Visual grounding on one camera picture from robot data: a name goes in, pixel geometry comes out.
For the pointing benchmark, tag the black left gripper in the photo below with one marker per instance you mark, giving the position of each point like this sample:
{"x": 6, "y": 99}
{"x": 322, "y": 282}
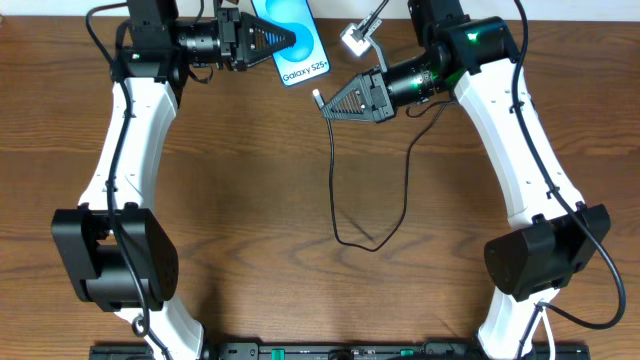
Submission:
{"x": 229, "y": 41}

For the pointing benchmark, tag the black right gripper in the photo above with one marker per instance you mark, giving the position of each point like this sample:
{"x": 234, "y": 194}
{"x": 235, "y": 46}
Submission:
{"x": 380, "y": 95}

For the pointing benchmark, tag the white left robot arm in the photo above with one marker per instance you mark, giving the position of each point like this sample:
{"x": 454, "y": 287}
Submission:
{"x": 114, "y": 250}

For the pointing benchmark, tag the blue Galaxy smartphone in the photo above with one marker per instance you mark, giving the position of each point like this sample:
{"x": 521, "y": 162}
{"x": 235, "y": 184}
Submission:
{"x": 306, "y": 58}

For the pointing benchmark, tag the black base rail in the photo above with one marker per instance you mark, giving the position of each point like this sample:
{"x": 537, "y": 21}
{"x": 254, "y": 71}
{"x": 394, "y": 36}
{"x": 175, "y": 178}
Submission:
{"x": 252, "y": 351}

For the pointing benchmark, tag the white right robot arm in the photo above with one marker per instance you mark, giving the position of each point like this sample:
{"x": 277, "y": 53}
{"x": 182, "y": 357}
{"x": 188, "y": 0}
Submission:
{"x": 553, "y": 232}

